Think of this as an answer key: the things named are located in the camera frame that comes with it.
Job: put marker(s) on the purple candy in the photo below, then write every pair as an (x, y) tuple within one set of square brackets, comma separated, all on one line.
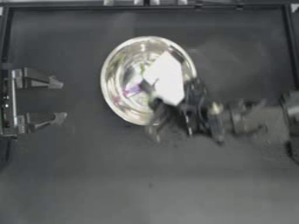
[(133, 89)]

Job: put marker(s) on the green candy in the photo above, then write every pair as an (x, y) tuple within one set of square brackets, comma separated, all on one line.
[(142, 68)]

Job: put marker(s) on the steel bowl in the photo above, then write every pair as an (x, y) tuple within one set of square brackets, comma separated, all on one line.
[(117, 58)]

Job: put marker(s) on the black metal frame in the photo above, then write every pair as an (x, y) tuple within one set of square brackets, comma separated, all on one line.
[(58, 4)]

